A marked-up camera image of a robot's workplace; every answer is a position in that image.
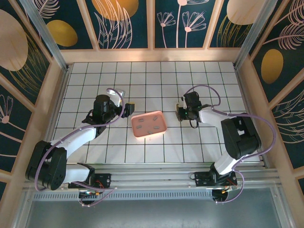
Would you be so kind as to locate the pink plastic tray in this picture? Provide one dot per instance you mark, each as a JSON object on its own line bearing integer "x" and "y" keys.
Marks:
{"x": 146, "y": 124}

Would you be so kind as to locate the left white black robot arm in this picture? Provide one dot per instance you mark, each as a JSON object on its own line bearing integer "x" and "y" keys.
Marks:
{"x": 76, "y": 140}

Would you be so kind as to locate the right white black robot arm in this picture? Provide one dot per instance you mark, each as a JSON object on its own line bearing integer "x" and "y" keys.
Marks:
{"x": 240, "y": 133}

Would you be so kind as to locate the perforated metal strip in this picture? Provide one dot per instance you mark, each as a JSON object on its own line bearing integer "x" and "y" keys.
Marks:
{"x": 152, "y": 195}

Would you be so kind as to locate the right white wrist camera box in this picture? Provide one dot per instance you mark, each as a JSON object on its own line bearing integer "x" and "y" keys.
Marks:
{"x": 183, "y": 102}

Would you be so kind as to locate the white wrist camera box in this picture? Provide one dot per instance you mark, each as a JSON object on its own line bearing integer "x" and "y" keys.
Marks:
{"x": 117, "y": 97}
{"x": 183, "y": 102}

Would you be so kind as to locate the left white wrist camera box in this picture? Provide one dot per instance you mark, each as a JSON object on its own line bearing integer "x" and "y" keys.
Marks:
{"x": 117, "y": 97}

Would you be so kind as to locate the aluminium side rail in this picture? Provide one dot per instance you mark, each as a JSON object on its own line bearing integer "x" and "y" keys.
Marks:
{"x": 59, "y": 95}
{"x": 245, "y": 95}

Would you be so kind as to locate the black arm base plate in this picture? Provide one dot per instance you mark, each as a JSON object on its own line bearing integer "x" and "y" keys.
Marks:
{"x": 202, "y": 179}
{"x": 104, "y": 179}

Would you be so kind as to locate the aluminium mounting rail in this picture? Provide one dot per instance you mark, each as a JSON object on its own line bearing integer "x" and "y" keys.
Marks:
{"x": 152, "y": 180}

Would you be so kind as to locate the dark wall panel pink flowers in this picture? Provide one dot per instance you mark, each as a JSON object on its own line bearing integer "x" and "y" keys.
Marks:
{"x": 171, "y": 35}

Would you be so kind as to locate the dark wall panel yellow oval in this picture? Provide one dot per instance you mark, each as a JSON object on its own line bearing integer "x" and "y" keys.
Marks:
{"x": 272, "y": 66}
{"x": 61, "y": 33}

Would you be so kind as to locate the dark wall panel single flower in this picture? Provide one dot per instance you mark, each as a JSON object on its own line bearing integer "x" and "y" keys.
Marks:
{"x": 12, "y": 133}

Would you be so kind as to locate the aluminium corner post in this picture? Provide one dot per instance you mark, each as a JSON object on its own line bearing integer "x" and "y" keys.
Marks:
{"x": 254, "y": 35}
{"x": 46, "y": 35}

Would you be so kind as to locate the dark wall panel orange sun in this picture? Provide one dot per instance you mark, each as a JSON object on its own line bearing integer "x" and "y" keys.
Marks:
{"x": 114, "y": 9}

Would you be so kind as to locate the dark wall panel pink leaves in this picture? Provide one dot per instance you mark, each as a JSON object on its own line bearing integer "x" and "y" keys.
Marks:
{"x": 292, "y": 123}

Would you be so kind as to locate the dark wall panel cream circle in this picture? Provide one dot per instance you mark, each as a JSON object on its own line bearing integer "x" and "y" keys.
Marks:
{"x": 237, "y": 12}

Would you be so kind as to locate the dark wall panel large cream disc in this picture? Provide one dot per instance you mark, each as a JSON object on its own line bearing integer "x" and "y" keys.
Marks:
{"x": 12, "y": 47}

